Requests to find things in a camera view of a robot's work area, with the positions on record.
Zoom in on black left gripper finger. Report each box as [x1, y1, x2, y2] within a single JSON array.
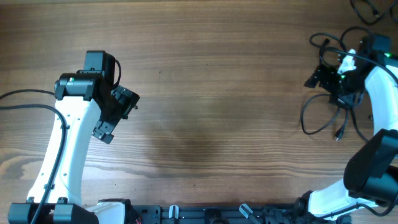
[[92, 121, 118, 144], [111, 86, 140, 119]]

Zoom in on black USB cable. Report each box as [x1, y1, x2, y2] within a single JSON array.
[[300, 91, 369, 142]]

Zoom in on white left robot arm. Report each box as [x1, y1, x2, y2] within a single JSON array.
[[7, 70, 140, 223]]

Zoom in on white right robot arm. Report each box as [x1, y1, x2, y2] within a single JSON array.
[[292, 33, 397, 223]]

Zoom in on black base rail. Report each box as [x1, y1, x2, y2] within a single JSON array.
[[132, 203, 352, 224]]

